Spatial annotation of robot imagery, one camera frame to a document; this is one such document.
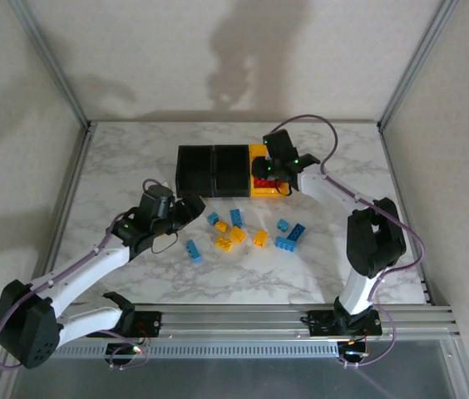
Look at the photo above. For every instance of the red lego brick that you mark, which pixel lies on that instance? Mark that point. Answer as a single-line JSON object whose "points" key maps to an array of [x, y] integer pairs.
{"points": [[259, 183], [272, 183]]}

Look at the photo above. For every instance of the small yellow lego brick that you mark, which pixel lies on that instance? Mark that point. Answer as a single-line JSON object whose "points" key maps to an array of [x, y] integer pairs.
{"points": [[220, 226]]}

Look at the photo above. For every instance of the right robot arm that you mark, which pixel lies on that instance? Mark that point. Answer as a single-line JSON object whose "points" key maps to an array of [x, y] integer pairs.
{"points": [[376, 237]]}

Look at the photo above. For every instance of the yellow plastic storage bin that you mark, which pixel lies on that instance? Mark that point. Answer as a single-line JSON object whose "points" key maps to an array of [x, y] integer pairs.
{"points": [[268, 192]]}

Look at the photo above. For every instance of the black plastic storage bin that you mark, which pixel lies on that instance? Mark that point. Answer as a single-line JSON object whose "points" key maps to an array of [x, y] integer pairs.
{"points": [[195, 170], [231, 170]]}

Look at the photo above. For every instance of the small circuit board with LED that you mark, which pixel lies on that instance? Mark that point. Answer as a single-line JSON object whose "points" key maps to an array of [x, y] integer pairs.
{"points": [[353, 348], [134, 348]]}

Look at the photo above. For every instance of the grey metal lower panel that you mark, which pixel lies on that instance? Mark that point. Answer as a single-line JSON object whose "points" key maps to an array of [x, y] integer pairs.
{"points": [[238, 378]]}

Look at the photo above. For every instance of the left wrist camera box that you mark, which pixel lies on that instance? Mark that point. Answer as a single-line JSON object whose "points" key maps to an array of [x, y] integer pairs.
{"points": [[159, 199]]}

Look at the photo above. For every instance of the aluminium table side rail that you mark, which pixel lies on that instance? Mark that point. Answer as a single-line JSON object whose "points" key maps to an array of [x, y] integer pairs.
{"points": [[77, 166]]}

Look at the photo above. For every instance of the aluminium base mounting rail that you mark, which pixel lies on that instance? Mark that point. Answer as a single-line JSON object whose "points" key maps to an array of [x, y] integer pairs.
{"points": [[238, 322]]}

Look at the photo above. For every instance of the aluminium frame upright post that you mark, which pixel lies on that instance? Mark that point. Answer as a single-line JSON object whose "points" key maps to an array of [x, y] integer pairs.
{"points": [[51, 66], [417, 62]]}

